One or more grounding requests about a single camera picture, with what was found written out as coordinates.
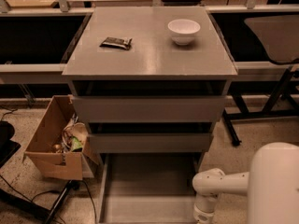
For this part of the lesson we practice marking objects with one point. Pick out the grey bottom drawer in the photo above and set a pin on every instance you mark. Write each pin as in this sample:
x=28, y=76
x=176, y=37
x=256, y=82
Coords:
x=148, y=188

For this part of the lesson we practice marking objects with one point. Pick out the grey drawer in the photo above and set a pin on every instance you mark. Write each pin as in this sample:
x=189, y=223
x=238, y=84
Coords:
x=119, y=109
x=148, y=188
x=150, y=143

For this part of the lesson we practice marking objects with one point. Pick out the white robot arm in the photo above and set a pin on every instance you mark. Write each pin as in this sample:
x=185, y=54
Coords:
x=271, y=186

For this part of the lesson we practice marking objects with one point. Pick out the grey middle drawer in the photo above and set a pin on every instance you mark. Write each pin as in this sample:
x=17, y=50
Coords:
x=150, y=143

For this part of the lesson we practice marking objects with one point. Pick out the grey drawer cabinet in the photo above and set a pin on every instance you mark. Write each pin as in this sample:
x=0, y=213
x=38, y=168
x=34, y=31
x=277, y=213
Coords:
x=154, y=67

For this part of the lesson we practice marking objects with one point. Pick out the grey top drawer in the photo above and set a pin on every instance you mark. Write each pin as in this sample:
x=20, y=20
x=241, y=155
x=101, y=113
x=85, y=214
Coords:
x=119, y=109

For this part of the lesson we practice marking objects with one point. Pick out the open cardboard box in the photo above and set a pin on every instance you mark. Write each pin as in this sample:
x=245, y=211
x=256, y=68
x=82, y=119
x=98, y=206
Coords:
x=47, y=148

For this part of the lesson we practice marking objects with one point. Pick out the black stand leg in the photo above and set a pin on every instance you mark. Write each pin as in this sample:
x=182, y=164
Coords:
x=72, y=184

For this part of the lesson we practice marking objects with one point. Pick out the green packet in box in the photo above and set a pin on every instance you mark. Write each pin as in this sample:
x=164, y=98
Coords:
x=76, y=145

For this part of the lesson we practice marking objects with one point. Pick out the white ceramic bowl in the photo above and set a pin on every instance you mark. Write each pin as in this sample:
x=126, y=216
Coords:
x=183, y=31

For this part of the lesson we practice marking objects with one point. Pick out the dark snack packet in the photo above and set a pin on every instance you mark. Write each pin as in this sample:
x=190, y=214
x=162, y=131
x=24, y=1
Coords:
x=117, y=43

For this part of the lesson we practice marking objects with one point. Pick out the black object at left edge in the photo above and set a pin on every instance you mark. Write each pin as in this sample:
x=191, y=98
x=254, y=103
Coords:
x=8, y=147

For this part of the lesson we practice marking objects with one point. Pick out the black table frame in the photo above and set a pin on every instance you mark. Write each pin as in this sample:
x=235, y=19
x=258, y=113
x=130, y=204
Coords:
x=282, y=90

